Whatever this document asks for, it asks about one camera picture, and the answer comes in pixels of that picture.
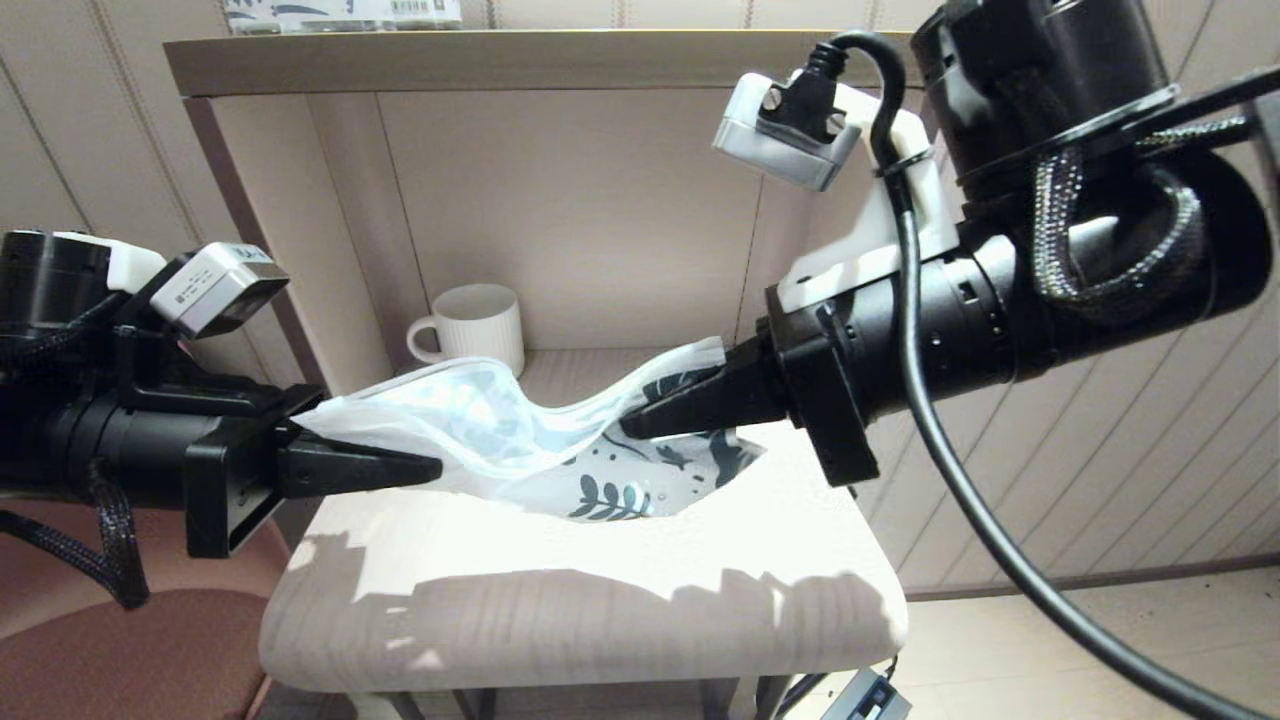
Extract white floral plastic bag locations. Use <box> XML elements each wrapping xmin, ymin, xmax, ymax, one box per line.
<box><xmin>292</xmin><ymin>336</ymin><xmax>768</xmax><ymax>524</ymax></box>

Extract white ribbed ceramic mug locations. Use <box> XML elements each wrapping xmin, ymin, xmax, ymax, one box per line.
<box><xmin>406</xmin><ymin>283</ymin><xmax>527</xmax><ymax>379</ymax></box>

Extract reddish brown chair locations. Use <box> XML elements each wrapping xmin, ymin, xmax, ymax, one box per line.
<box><xmin>0</xmin><ymin>495</ymin><xmax>296</xmax><ymax>720</ymax></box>

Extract light wooden desk with shelf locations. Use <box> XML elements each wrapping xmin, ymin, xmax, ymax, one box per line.
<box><xmin>163</xmin><ymin>28</ymin><xmax>969</xmax><ymax>720</ymax></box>

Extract patterned package with barcode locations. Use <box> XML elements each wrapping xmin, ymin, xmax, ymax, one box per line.
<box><xmin>222</xmin><ymin>0</ymin><xmax>464</xmax><ymax>35</ymax></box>

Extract smooth black camera cable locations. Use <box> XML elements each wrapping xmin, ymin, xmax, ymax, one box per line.
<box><xmin>804</xmin><ymin>29</ymin><xmax>1280</xmax><ymax>720</ymax></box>

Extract braided black left arm cable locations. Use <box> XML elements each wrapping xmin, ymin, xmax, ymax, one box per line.
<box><xmin>0</xmin><ymin>455</ymin><xmax>153</xmax><ymax>612</ymax></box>

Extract braided black arm cable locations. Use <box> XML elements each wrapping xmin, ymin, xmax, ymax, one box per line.
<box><xmin>0</xmin><ymin>455</ymin><xmax>153</xmax><ymax>612</ymax></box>
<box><xmin>1030</xmin><ymin>115</ymin><xmax>1261</xmax><ymax>326</ymax></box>

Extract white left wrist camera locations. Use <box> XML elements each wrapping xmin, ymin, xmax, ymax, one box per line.
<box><xmin>149</xmin><ymin>241</ymin><xmax>292</xmax><ymax>340</ymax></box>

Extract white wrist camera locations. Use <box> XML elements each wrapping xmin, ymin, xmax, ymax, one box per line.
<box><xmin>711</xmin><ymin>71</ymin><xmax>963</xmax><ymax>311</ymax></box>
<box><xmin>149</xmin><ymin>241</ymin><xmax>292</xmax><ymax>340</ymax></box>

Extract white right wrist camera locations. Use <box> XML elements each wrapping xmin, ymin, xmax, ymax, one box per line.
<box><xmin>711</xmin><ymin>71</ymin><xmax>963</xmax><ymax>311</ymax></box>

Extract braided black right arm cable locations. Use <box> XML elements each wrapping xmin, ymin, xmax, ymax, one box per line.
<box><xmin>1030</xmin><ymin>115</ymin><xmax>1261</xmax><ymax>326</ymax></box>

